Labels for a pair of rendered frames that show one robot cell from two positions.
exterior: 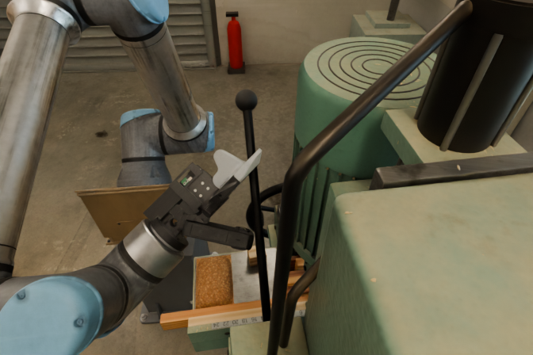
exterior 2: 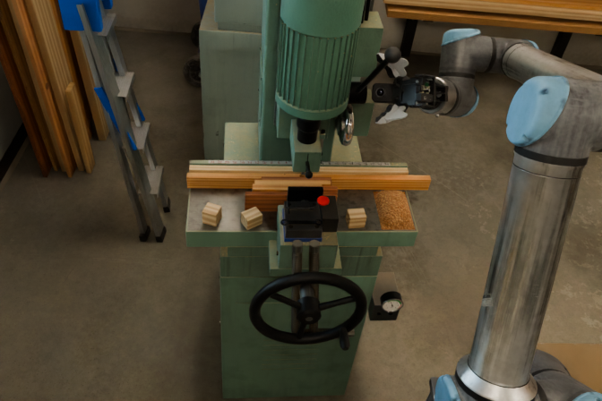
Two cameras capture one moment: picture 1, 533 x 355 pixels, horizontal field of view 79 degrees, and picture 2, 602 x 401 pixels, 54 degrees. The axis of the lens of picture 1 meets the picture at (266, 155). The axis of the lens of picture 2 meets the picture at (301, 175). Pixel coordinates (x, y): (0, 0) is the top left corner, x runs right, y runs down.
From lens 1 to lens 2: 155 cm
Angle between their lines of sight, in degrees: 95
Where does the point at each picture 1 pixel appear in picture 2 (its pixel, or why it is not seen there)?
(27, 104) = (550, 68)
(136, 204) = not seen: hidden behind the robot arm
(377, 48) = not seen: outside the picture
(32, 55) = (576, 73)
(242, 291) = (367, 200)
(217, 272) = (391, 201)
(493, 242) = not seen: outside the picture
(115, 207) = not seen: hidden behind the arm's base
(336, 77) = not seen: outside the picture
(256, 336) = (372, 24)
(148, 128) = (555, 385)
